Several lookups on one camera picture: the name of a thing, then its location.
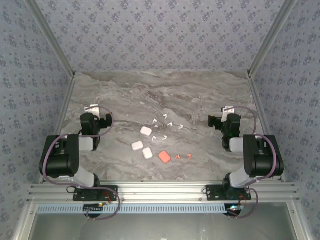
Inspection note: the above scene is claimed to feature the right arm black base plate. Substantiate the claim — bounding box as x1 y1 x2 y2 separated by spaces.
205 184 252 202

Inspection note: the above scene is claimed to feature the aluminium frame post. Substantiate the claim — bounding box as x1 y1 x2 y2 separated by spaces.
246 0 300 76
25 0 76 77

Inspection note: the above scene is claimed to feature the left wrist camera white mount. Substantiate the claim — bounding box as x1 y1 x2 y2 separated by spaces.
84 104 101 118

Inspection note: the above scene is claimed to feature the aluminium side rail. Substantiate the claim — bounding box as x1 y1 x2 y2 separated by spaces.
37 73 77 185
247 72 286 183

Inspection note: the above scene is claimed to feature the aluminium mounting rail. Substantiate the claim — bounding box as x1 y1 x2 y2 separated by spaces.
26 181 300 203

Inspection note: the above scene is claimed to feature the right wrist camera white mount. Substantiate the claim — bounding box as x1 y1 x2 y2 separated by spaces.
221 105 237 120

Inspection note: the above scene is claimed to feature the orange earbud charging case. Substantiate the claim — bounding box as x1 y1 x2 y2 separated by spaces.
158 150 172 164

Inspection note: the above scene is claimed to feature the small circuit board with LED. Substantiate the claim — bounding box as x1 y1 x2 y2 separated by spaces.
83 202 106 214
226 203 245 216

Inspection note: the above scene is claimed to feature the slotted grey cable duct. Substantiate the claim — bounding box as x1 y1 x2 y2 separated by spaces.
36 202 227 215

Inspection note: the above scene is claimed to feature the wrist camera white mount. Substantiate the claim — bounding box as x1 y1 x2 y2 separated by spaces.
84 104 101 118
221 105 237 120

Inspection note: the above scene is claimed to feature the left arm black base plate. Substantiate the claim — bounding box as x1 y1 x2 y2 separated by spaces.
72 185 119 202

